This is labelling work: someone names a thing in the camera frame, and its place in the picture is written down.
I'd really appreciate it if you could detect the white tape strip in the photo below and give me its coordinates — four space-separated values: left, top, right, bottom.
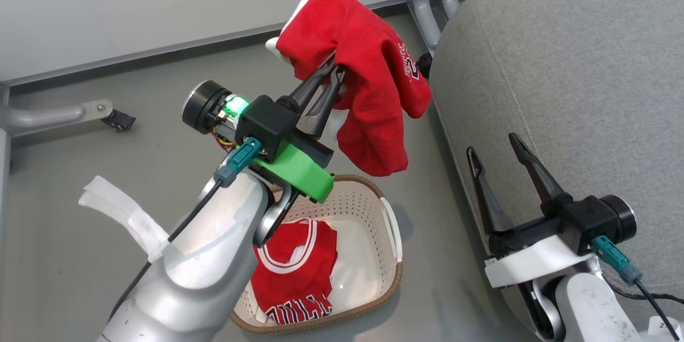
79 175 170 263

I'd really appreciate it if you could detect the black caster wheel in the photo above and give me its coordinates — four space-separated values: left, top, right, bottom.
102 110 136 132

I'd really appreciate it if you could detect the grey fabric sofa seat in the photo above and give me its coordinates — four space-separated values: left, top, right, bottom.
430 0 684 332

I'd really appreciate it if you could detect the black white-banded right gripper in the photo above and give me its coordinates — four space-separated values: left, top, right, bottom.
466 133 638 289

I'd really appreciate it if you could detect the grey metal furniture leg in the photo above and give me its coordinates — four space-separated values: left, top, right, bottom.
0 99 114 138

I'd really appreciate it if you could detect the red white-trimmed basketball jersey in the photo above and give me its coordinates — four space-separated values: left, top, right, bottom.
250 217 339 326

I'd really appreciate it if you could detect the black cable with teal plug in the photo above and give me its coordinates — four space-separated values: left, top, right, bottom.
592 235 670 342
108 137 263 322

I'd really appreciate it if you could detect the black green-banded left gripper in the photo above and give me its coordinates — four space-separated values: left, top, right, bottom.
182 55 347 204

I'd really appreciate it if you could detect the white perforated laundry basket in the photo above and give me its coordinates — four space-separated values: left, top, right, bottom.
231 174 403 335

